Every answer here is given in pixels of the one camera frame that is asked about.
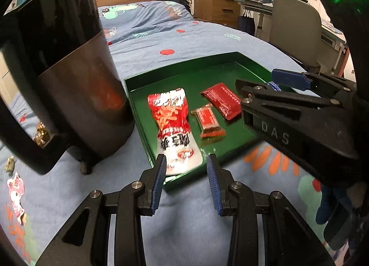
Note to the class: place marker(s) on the white desk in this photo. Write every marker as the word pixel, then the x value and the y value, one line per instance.
pixel 253 3

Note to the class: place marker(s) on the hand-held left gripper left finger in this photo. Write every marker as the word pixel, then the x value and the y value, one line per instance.
pixel 160 185

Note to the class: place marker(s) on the green tray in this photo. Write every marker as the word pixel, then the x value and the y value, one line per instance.
pixel 201 75

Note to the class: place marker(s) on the small red candy bar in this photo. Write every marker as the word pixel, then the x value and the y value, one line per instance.
pixel 208 120

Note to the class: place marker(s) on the red and white snack packet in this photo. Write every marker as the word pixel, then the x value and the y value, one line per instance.
pixel 171 121

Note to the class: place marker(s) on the small olive candy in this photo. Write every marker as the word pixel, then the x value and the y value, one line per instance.
pixel 10 165

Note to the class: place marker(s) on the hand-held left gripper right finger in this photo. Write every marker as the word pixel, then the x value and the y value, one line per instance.
pixel 213 185

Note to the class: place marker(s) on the pink cartoon character packet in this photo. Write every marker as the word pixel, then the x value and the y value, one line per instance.
pixel 16 196

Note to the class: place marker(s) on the person's right hand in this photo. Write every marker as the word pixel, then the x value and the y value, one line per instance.
pixel 337 214

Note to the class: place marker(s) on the black electric kettle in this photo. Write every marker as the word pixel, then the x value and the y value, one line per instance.
pixel 72 81

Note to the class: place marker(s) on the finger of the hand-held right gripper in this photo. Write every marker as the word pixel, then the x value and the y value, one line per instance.
pixel 288 77
pixel 268 95

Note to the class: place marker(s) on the black backpack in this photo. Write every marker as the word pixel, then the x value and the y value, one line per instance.
pixel 174 2

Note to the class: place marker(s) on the grey desk chair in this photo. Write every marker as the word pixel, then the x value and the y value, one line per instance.
pixel 294 26

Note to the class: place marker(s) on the dark shopping bag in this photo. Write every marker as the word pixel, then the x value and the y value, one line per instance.
pixel 246 23

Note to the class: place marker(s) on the brown snack packet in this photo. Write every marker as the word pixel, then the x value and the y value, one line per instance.
pixel 41 134

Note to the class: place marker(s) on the dark red snack packet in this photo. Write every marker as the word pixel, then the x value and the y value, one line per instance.
pixel 223 101

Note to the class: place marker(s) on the wooden drawer cabinet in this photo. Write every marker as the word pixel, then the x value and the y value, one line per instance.
pixel 219 4

